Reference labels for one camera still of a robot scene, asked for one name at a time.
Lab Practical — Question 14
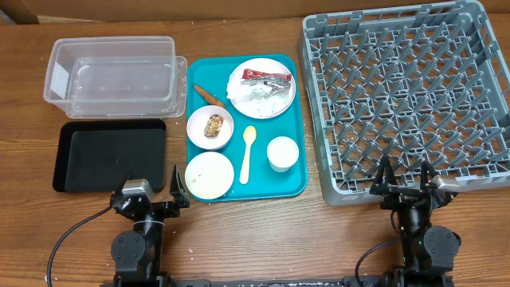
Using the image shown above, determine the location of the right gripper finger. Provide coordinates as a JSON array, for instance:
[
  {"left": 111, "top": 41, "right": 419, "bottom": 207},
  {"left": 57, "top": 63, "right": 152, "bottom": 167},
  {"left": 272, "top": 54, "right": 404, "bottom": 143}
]
[
  {"left": 420, "top": 160, "right": 437, "bottom": 190},
  {"left": 369, "top": 154, "right": 398, "bottom": 195}
]

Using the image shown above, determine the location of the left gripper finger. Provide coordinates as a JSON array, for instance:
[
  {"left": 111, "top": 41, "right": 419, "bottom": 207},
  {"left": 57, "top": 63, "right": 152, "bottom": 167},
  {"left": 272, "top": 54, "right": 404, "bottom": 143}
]
[
  {"left": 170, "top": 165, "right": 190, "bottom": 202},
  {"left": 114, "top": 171, "right": 135, "bottom": 195}
]

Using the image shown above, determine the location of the small white bowl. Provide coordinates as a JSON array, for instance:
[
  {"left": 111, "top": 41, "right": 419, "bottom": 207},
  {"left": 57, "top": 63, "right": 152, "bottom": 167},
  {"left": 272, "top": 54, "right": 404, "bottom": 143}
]
[{"left": 185, "top": 151, "right": 234, "bottom": 200}]

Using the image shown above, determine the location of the white bowl with food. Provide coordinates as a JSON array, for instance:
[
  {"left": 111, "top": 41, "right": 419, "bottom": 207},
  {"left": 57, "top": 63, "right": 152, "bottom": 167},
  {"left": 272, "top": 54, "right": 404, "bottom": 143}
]
[{"left": 186, "top": 105, "right": 234, "bottom": 151}]

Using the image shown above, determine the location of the brown food scrap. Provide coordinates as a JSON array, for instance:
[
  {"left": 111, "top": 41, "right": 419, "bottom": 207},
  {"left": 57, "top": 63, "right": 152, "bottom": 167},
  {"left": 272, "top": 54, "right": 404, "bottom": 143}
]
[{"left": 204, "top": 114, "right": 224, "bottom": 139}]

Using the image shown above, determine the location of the white plastic cup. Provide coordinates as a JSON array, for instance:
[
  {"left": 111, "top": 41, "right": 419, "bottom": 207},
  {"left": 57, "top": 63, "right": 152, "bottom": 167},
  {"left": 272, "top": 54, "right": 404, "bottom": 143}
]
[{"left": 267, "top": 136, "right": 300, "bottom": 172}]

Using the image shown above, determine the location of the white napkin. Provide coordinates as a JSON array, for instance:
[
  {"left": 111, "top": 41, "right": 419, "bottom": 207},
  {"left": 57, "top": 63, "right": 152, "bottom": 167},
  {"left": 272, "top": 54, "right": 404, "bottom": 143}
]
[{"left": 226, "top": 70, "right": 295, "bottom": 115}]

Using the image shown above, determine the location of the large white plate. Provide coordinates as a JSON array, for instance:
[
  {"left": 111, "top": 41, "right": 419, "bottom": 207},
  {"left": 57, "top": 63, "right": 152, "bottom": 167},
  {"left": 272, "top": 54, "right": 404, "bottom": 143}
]
[{"left": 228, "top": 57, "right": 297, "bottom": 120}]

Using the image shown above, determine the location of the red foil snack wrapper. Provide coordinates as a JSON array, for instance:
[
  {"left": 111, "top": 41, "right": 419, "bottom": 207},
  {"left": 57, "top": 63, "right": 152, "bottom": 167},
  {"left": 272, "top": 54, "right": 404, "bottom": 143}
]
[{"left": 241, "top": 69, "right": 292, "bottom": 88}]

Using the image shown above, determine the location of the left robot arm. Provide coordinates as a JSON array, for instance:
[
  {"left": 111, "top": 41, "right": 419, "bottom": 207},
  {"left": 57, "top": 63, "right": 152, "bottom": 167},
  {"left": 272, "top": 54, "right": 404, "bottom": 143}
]
[{"left": 110, "top": 167, "right": 190, "bottom": 287}]

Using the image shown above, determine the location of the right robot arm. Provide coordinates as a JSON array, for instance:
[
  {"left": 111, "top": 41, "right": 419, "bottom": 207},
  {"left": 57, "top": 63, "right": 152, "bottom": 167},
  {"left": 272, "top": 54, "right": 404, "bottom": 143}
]
[{"left": 368, "top": 155, "right": 461, "bottom": 286}]

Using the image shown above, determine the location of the grey dishwasher rack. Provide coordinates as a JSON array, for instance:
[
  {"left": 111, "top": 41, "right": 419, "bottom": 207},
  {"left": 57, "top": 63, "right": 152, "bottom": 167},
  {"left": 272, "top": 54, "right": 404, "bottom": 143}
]
[{"left": 298, "top": 1, "right": 509, "bottom": 206}]

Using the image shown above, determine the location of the black plastic tray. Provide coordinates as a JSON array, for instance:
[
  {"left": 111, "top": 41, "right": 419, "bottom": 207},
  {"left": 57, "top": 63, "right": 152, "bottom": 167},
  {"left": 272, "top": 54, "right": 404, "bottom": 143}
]
[{"left": 53, "top": 119, "right": 167, "bottom": 193}]

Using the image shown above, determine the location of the teal plastic tray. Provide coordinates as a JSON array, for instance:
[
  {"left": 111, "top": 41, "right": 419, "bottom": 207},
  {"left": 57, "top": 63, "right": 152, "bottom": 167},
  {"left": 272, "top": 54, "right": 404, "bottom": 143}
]
[{"left": 186, "top": 55, "right": 308, "bottom": 202}]

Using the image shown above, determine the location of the yellow plastic spoon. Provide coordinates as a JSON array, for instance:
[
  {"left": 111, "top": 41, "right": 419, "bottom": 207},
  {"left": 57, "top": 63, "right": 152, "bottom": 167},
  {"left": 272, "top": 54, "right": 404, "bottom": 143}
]
[{"left": 239, "top": 126, "right": 257, "bottom": 184}]

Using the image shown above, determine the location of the orange carrot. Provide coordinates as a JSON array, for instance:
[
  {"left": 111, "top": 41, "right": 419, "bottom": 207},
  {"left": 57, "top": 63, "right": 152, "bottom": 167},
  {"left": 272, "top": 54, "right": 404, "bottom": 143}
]
[{"left": 194, "top": 84, "right": 226, "bottom": 108}]

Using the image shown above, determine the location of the clear plastic bin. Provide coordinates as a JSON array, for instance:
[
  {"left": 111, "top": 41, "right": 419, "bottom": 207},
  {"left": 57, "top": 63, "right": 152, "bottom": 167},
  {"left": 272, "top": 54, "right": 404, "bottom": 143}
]
[{"left": 43, "top": 36, "right": 187, "bottom": 119}]

